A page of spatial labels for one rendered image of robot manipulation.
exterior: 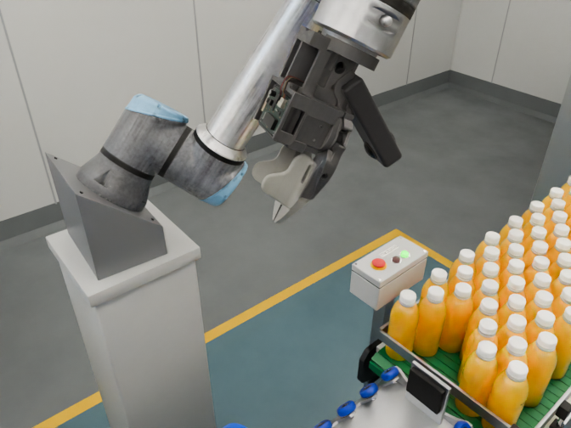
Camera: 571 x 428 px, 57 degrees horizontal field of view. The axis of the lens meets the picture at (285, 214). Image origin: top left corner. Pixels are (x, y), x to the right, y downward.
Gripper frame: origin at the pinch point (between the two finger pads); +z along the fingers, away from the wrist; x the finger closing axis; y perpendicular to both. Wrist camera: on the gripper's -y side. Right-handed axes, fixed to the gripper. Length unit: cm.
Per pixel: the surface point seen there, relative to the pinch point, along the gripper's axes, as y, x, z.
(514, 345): -75, -14, 20
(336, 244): -158, -199, 84
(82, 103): -2, -287, 74
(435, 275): -71, -40, 20
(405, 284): -71, -47, 28
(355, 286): -59, -50, 33
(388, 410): -60, -20, 47
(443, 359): -81, -31, 39
